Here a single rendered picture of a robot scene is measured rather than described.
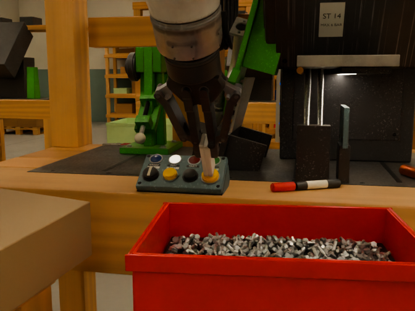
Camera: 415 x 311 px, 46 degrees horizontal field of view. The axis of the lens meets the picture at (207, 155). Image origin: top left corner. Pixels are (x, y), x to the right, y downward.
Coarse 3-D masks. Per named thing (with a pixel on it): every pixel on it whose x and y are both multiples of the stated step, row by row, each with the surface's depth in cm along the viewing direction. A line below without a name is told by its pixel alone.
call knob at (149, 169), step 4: (148, 168) 85; (152, 168) 85; (156, 168) 85; (144, 172) 85; (148, 172) 84; (152, 172) 84; (156, 172) 85; (144, 176) 84; (148, 176) 84; (152, 176) 84
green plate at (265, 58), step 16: (256, 0) 97; (256, 16) 99; (256, 32) 100; (240, 48) 99; (256, 48) 100; (272, 48) 99; (240, 64) 100; (256, 64) 101; (272, 64) 100; (240, 80) 106
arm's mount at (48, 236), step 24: (0, 192) 69; (24, 192) 70; (0, 216) 60; (24, 216) 60; (48, 216) 61; (72, 216) 63; (0, 240) 53; (24, 240) 54; (48, 240) 58; (72, 240) 64; (0, 264) 50; (24, 264) 54; (48, 264) 59; (72, 264) 64; (0, 288) 50; (24, 288) 54
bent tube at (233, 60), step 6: (240, 18) 109; (234, 24) 108; (240, 24) 109; (234, 30) 107; (240, 30) 110; (234, 36) 109; (240, 36) 106; (234, 42) 110; (240, 42) 109; (234, 48) 112; (234, 54) 113; (234, 60) 114; (234, 66) 115; (228, 72) 116; (216, 114) 109; (222, 114) 110; (216, 120) 108
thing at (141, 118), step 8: (144, 96) 127; (152, 96) 126; (160, 104) 129; (144, 112) 125; (160, 112) 129; (136, 120) 123; (144, 120) 122; (152, 120) 125; (136, 128) 125; (152, 128) 124
